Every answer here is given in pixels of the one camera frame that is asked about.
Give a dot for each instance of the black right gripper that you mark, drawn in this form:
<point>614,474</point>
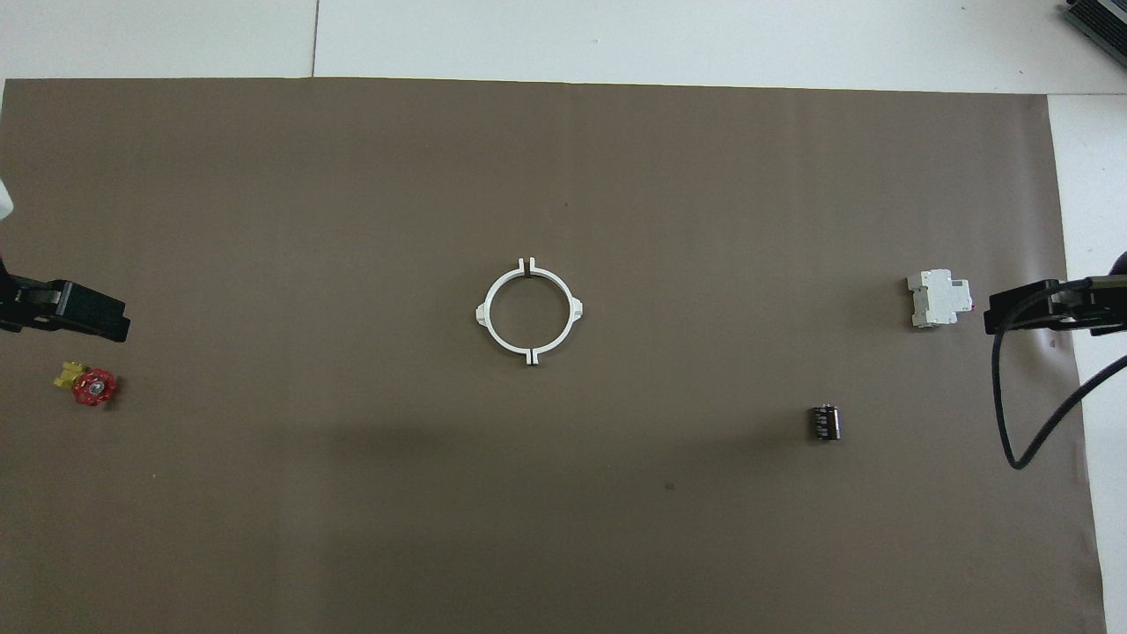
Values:
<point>1105,304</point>

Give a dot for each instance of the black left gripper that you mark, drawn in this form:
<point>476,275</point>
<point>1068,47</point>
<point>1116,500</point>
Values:
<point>26,304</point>

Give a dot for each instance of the white half pipe clamp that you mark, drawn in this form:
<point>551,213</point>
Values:
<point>481,311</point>
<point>577,308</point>

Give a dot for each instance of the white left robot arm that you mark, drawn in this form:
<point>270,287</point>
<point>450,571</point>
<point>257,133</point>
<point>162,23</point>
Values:
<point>4,201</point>

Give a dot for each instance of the red handwheel brass valve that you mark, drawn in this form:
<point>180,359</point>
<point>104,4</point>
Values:
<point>94,387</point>

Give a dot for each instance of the white circuit breaker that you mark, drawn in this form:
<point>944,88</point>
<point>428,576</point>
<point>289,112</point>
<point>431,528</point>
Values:
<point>938,299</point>

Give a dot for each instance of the black cylindrical capacitor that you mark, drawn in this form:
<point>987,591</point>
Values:
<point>824,423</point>

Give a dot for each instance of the brown paper table mat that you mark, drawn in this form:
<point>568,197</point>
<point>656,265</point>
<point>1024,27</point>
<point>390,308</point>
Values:
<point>396,493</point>

